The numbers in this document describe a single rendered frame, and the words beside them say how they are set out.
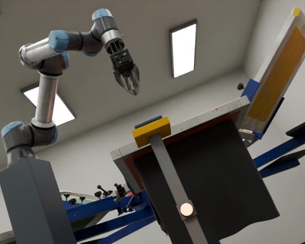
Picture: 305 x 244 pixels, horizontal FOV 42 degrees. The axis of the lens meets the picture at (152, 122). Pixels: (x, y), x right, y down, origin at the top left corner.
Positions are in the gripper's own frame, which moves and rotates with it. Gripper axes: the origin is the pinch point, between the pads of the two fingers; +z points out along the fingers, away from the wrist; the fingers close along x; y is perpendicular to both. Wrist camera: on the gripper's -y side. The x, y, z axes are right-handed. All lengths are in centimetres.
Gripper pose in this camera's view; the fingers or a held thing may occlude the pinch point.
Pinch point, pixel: (134, 92)
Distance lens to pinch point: 144.7
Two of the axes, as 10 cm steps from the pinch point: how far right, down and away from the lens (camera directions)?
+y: -0.7, -3.3, -9.4
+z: 3.8, 8.6, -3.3
